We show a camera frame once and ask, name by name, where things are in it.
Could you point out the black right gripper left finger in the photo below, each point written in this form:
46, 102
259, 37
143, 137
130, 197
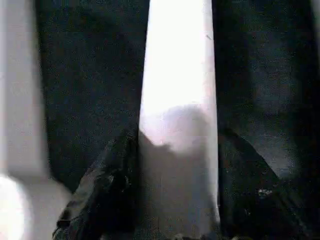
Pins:
107, 200

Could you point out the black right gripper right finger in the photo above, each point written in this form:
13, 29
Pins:
250, 200

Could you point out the black mat cover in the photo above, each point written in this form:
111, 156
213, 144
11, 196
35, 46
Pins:
87, 62

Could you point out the white plastic table leg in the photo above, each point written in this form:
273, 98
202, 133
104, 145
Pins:
177, 62
20, 87

